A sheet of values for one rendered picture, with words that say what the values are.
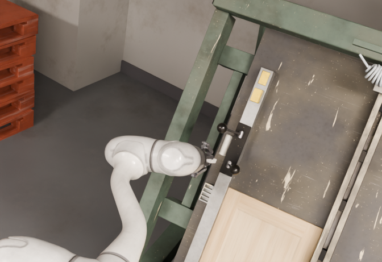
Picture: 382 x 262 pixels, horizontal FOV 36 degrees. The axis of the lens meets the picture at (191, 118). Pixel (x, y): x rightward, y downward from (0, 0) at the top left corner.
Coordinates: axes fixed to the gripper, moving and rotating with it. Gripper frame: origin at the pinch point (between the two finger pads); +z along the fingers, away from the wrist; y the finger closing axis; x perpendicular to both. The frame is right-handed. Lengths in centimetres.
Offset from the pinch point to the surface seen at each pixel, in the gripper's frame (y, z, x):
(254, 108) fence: -22.9, 11.7, 5.4
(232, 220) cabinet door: 18.9, 14.0, 13.0
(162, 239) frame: 47, 51, -21
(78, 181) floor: 69, 170, -129
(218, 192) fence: 11.4, 11.7, 4.7
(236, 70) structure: -34.0, 19.6, -8.4
